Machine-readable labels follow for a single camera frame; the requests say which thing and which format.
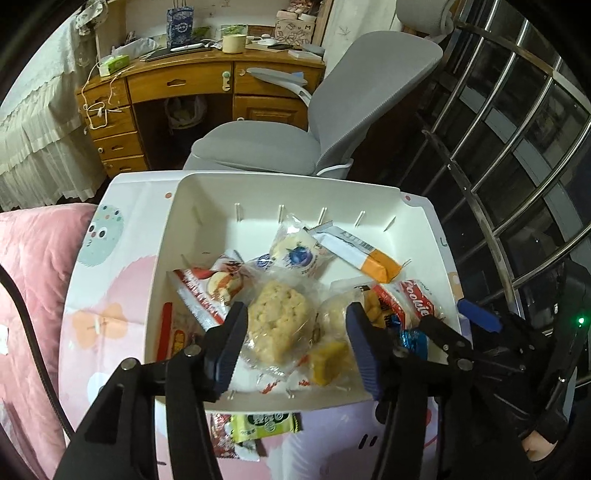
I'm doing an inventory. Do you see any clear rice cracker packet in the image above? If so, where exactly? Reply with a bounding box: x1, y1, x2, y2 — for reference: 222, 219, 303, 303
238, 277, 319, 370

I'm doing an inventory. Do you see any white plastic storage bin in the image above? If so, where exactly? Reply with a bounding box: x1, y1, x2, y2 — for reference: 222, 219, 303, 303
145, 172, 465, 412

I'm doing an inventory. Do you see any white blueberry bun packet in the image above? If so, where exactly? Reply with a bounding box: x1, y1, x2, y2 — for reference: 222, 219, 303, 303
256, 215, 333, 278

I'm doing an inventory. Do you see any clear plastic bag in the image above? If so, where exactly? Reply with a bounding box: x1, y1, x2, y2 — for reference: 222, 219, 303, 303
165, 95, 208, 132

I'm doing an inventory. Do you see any black cable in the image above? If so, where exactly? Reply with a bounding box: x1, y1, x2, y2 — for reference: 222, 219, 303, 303
0, 265, 75, 437

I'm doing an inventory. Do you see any apple print snack packet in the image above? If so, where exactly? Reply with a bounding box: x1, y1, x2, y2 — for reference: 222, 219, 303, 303
173, 249, 252, 330

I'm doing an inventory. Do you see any yellow cake packet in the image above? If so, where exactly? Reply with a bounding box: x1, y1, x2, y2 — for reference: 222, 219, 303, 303
295, 339, 365, 388

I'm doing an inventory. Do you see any white lace cloth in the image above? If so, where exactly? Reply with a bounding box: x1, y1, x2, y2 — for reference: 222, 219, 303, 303
0, 0, 109, 213

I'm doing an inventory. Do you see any steel window guard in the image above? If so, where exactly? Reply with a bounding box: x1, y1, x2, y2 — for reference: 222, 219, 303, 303
416, 0, 591, 333

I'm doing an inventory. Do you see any white charger cable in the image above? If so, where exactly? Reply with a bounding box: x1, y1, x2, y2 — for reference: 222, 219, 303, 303
81, 60, 123, 132

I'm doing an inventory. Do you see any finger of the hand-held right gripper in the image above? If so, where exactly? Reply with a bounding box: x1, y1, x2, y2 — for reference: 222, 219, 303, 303
457, 298, 503, 334
418, 316, 474, 359

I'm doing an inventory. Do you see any wooden desk with drawers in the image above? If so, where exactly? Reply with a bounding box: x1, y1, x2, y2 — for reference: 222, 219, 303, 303
76, 44, 326, 178

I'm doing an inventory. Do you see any blue gift bag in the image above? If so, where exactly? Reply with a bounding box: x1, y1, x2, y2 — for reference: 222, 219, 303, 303
166, 4, 195, 47

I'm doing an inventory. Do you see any orange white bar packet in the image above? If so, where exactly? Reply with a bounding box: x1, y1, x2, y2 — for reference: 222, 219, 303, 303
308, 222, 404, 283

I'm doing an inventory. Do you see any green snack packet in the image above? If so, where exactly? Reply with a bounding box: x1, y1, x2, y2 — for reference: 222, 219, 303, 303
230, 412, 303, 446

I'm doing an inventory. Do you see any blue snack packet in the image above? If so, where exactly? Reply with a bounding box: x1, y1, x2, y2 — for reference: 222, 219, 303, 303
385, 316, 430, 358

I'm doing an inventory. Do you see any clear pale puffed snack bag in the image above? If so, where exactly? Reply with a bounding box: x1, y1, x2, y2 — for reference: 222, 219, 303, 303
316, 291, 356, 344

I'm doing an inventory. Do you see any green tissue box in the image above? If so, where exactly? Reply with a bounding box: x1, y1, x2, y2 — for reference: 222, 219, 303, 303
98, 54, 131, 77

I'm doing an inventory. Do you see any red white cookie packet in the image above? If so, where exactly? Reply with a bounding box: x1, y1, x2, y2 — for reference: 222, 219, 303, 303
372, 278, 446, 330

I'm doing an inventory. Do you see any red cartoon snack packet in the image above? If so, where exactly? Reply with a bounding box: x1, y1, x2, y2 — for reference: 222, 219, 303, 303
156, 302, 204, 365

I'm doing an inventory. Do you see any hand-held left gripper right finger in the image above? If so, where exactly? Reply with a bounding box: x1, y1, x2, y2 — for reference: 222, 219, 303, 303
345, 301, 536, 480

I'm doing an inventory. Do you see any dark red snack packet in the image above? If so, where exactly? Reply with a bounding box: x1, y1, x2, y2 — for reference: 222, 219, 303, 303
210, 412, 259, 462

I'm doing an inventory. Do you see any grey office chair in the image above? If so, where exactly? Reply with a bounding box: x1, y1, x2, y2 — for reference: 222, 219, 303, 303
182, 0, 458, 178

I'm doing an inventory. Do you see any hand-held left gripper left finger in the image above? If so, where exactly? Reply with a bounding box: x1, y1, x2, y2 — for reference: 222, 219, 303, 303
53, 301, 250, 480

